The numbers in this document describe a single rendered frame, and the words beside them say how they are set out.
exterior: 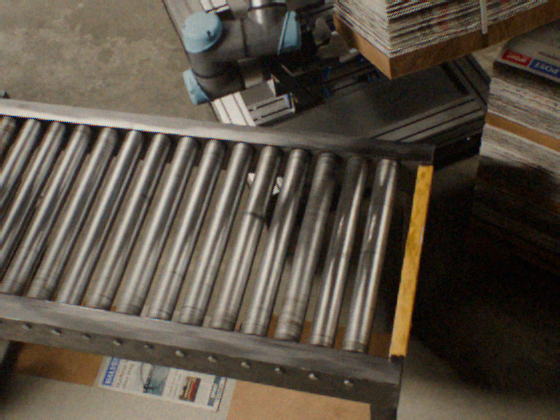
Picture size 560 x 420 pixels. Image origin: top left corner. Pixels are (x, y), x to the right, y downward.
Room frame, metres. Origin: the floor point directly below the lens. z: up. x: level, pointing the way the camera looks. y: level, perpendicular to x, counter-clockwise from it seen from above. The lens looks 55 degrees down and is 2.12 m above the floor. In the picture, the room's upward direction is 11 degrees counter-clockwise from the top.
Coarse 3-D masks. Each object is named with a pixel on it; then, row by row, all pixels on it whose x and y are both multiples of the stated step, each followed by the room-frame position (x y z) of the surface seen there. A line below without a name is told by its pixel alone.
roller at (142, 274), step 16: (192, 144) 1.13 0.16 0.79; (176, 160) 1.09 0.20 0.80; (192, 160) 1.10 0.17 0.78; (176, 176) 1.05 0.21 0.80; (160, 192) 1.02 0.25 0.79; (176, 192) 1.01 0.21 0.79; (160, 208) 0.97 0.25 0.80; (176, 208) 0.98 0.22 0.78; (160, 224) 0.93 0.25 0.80; (144, 240) 0.90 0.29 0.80; (160, 240) 0.90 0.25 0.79; (144, 256) 0.86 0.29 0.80; (160, 256) 0.87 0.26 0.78; (144, 272) 0.82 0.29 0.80; (128, 288) 0.79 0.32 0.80; (144, 288) 0.79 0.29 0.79; (128, 304) 0.76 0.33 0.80; (144, 304) 0.77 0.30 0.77
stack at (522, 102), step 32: (544, 32) 1.23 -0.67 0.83; (512, 64) 1.16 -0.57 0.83; (544, 64) 1.14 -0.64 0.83; (512, 96) 1.15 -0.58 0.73; (544, 96) 1.10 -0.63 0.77; (544, 128) 1.09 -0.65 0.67; (480, 160) 1.18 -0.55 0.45; (512, 160) 1.12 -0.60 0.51; (544, 160) 1.07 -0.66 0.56; (480, 192) 1.18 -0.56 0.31; (544, 192) 1.06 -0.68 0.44; (512, 224) 1.10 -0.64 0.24; (544, 224) 1.04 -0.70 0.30; (480, 256) 1.14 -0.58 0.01
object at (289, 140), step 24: (24, 120) 1.31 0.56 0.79; (48, 120) 1.29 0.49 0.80; (72, 120) 1.27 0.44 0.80; (96, 120) 1.26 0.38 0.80; (120, 120) 1.24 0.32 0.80; (144, 120) 1.23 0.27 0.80; (168, 120) 1.22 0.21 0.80; (192, 120) 1.20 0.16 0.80; (120, 144) 1.23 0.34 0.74; (264, 144) 1.09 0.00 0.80; (288, 144) 1.08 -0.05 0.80; (312, 144) 1.07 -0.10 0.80; (336, 144) 1.05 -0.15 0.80; (360, 144) 1.04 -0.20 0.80; (384, 144) 1.03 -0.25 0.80; (408, 144) 1.01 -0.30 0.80; (312, 168) 1.05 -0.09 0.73; (408, 168) 0.97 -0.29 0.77
